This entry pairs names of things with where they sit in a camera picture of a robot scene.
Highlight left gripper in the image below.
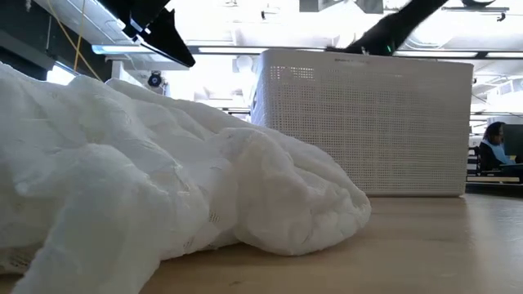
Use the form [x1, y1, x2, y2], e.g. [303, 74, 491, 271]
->
[96, 0, 196, 69]

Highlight white lace garment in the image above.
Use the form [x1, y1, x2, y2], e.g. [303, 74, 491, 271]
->
[0, 60, 373, 294]

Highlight white overhead light panel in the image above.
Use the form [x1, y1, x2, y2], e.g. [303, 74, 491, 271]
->
[298, 0, 385, 16]

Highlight white perforated laundry basket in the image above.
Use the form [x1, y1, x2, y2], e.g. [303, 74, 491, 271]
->
[249, 48, 475, 198]

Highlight person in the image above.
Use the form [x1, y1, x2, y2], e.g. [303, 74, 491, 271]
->
[477, 121, 516, 172]

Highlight background desk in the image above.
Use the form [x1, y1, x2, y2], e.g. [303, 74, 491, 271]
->
[465, 174, 523, 185]

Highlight dark computer monitor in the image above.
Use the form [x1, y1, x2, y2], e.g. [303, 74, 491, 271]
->
[501, 123, 523, 158]

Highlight frame beam with light strips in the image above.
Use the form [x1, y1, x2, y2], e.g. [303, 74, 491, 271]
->
[92, 43, 523, 60]

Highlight yellow cable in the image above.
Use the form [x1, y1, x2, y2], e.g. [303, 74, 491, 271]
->
[45, 0, 103, 82]

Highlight window with dark frame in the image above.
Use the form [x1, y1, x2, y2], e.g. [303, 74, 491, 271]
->
[44, 60, 78, 87]

